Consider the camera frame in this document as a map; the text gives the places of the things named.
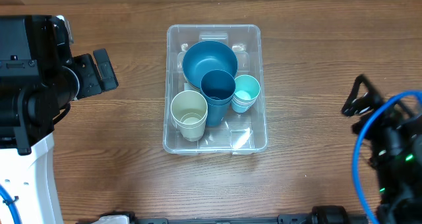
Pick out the right blue cable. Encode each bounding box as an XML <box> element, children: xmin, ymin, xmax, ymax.
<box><xmin>351</xmin><ymin>90</ymin><xmax>422</xmax><ymax>224</ymax></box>

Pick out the cream tall cup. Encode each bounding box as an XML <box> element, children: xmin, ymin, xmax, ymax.
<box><xmin>177</xmin><ymin>118</ymin><xmax>206</xmax><ymax>142</ymax></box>
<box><xmin>170</xmin><ymin>90</ymin><xmax>208</xmax><ymax>128</ymax></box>

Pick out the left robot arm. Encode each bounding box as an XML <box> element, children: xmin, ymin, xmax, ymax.
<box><xmin>1</xmin><ymin>47</ymin><xmax>118</xmax><ymax>223</ymax></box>

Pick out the light blue small cup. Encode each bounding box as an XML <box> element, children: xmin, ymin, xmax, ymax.
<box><xmin>231</xmin><ymin>101</ymin><xmax>252</xmax><ymax>113</ymax></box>

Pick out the clear plastic storage bin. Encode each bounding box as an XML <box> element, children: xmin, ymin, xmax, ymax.
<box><xmin>163</xmin><ymin>24</ymin><xmax>268</xmax><ymax>155</ymax></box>

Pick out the dark blue tall cup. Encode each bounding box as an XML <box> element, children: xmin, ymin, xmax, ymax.
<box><xmin>200</xmin><ymin>70</ymin><xmax>235</xmax><ymax>105</ymax></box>
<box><xmin>206</xmin><ymin>97</ymin><xmax>231</xmax><ymax>126</ymax></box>

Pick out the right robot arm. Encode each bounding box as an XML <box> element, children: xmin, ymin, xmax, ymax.
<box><xmin>341</xmin><ymin>74</ymin><xmax>421</xmax><ymax>223</ymax></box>

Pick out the blue cable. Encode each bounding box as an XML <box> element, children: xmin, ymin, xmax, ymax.
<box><xmin>351</xmin><ymin>90</ymin><xmax>422</xmax><ymax>224</ymax></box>
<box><xmin>0</xmin><ymin>183</ymin><xmax>22</xmax><ymax>224</ymax></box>

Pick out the mint green small cup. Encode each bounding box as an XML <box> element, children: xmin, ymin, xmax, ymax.
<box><xmin>234</xmin><ymin>74</ymin><xmax>260</xmax><ymax>102</ymax></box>

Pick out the white label in bin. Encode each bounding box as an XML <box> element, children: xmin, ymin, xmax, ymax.
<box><xmin>183</xmin><ymin>82</ymin><xmax>195</xmax><ymax>90</ymax></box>

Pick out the pink small cup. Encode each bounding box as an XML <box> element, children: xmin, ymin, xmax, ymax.
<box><xmin>232</xmin><ymin>96</ymin><xmax>256</xmax><ymax>107</ymax></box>

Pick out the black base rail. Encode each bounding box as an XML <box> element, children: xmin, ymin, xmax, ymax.
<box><xmin>75</xmin><ymin>206</ymin><xmax>370</xmax><ymax>224</ymax></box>

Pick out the left blue cable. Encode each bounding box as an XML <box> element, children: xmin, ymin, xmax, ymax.
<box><xmin>0</xmin><ymin>183</ymin><xmax>22</xmax><ymax>224</ymax></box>

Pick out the dark blue bowl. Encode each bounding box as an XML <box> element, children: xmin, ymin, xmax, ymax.
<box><xmin>182</xmin><ymin>40</ymin><xmax>238</xmax><ymax>88</ymax></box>

